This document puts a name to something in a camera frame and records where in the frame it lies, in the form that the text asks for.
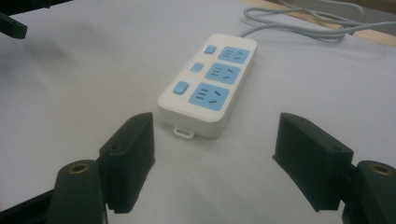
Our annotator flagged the white and blue power strip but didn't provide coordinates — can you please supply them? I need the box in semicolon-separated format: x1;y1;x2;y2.
157;33;259;141

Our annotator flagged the grey power strip cable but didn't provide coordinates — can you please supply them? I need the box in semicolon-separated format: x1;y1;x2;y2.
238;0;396;44

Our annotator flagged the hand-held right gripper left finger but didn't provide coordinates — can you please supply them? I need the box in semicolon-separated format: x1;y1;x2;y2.
98;111;156;215

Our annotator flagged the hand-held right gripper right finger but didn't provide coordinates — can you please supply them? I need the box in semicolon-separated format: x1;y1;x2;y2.
272;112;355;213

